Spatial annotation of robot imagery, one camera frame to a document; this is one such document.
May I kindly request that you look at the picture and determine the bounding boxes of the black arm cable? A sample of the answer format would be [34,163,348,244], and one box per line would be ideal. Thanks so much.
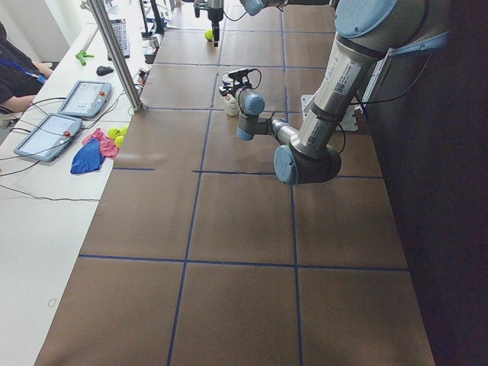
[245,67,263,91]

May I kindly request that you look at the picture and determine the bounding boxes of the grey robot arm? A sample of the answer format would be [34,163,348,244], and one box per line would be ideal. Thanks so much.
[219,0,451,185]
[194,0,330,47]

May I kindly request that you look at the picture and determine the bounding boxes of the black keyboard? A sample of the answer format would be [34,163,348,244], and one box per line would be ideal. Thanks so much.
[110,19,130,59]

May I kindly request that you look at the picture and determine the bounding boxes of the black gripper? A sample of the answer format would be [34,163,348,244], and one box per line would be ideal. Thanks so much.
[207,8,224,47]
[226,82,250,100]

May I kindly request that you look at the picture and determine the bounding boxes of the pink cloth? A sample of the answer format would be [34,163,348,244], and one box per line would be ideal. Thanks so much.
[82,127,119,159]

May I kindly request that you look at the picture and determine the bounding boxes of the yellow Wilson tennis ball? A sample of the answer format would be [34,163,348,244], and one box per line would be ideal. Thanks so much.
[204,30,214,41]

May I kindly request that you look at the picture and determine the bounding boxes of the black computer mouse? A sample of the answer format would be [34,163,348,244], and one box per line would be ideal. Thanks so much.
[96,66,114,76]

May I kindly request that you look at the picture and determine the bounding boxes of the white tennis ball can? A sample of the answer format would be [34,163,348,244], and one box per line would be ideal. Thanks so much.
[222,73,239,117]

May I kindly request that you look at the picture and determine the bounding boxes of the green plastic tool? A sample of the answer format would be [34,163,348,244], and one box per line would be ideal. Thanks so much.
[75,50,94,66]

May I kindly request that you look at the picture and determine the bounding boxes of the aluminium frame post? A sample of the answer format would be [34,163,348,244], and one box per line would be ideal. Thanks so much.
[88,0,143,112]

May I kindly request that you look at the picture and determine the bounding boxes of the metal cup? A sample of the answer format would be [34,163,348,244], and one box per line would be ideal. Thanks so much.
[149,36,159,49]

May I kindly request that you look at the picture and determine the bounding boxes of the lower teach pendant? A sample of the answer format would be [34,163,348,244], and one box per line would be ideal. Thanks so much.
[13,113,82,162]

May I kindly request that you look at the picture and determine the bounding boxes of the upper teach pendant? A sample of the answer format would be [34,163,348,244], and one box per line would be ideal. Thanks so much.
[58,80,112,118]

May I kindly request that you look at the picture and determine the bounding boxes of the yellow ball by post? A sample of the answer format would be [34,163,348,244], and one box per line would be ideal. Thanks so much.
[108,127,121,140]

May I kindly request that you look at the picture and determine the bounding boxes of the teach pendant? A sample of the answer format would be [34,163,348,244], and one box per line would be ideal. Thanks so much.
[58,80,112,118]
[13,113,82,162]

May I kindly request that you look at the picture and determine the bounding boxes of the seated person dark shirt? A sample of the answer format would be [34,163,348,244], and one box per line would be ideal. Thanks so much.
[1,24,53,113]

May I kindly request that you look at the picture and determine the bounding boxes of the blue cloth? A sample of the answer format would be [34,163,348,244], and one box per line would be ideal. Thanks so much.
[70,139,105,175]

